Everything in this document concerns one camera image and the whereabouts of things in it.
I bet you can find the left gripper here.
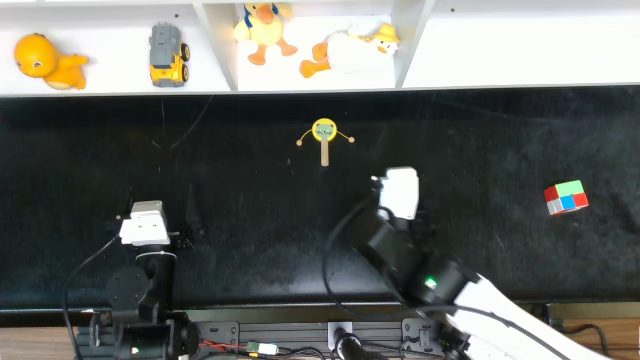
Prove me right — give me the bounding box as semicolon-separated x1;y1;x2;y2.
124;182;202;250

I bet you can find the grey and yellow toy truck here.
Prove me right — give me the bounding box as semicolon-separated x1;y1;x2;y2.
148;21;192;89

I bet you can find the yellow rubber duck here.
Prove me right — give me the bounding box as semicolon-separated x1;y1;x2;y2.
13;32;90;92

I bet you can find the yellow rattle drum toy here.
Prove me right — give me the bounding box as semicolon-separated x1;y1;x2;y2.
295;117;356;168

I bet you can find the white plush duck yellow hat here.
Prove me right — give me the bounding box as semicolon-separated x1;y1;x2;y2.
298;22;401;80

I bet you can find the white shelf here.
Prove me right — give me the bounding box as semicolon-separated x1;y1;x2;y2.
0;0;640;98

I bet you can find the many-coloured puzzle cube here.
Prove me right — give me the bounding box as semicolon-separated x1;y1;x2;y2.
543;179;590;217

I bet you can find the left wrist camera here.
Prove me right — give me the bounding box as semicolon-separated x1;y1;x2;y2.
118;199;172;247

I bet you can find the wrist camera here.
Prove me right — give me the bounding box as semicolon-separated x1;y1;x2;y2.
118;199;172;247
372;166;420;222

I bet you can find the mounting rail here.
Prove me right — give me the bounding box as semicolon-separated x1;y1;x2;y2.
74;304;611;360

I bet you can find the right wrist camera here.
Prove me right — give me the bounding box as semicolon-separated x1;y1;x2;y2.
372;166;420;222

